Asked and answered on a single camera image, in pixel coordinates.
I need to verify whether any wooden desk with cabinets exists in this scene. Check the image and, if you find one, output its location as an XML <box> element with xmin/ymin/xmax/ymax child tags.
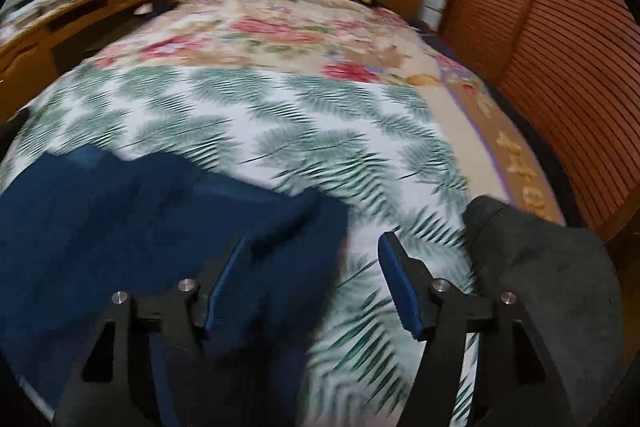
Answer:
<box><xmin>0</xmin><ymin>0</ymin><xmax>156</xmax><ymax>108</ymax></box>

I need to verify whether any wooden louvered wardrobe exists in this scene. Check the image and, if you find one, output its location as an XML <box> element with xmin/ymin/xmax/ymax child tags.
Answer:
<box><xmin>440</xmin><ymin>0</ymin><xmax>640</xmax><ymax>243</ymax></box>

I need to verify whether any navy blue suit jacket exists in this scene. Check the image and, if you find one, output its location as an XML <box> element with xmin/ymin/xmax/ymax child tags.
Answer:
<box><xmin>0</xmin><ymin>149</ymin><xmax>351</xmax><ymax>427</ymax></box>

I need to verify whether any floral blanket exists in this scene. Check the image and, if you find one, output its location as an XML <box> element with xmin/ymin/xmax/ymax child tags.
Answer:
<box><xmin>90</xmin><ymin>0</ymin><xmax>566</xmax><ymax>228</ymax></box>

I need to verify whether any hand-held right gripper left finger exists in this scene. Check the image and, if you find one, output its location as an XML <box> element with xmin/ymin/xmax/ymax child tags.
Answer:
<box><xmin>52</xmin><ymin>234</ymin><xmax>251</xmax><ymax>427</ymax></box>

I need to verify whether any palm leaf print bedsheet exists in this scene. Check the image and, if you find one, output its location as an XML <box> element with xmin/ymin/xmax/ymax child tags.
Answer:
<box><xmin>0</xmin><ymin>64</ymin><xmax>501</xmax><ymax>427</ymax></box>

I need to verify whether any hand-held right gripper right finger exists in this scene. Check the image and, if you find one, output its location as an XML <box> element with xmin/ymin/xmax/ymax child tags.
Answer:
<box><xmin>377</xmin><ymin>232</ymin><xmax>576</xmax><ymax>427</ymax></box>

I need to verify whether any dark grey cloth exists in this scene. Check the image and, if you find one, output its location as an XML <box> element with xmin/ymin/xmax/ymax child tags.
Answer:
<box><xmin>462</xmin><ymin>194</ymin><xmax>626</xmax><ymax>427</ymax></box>

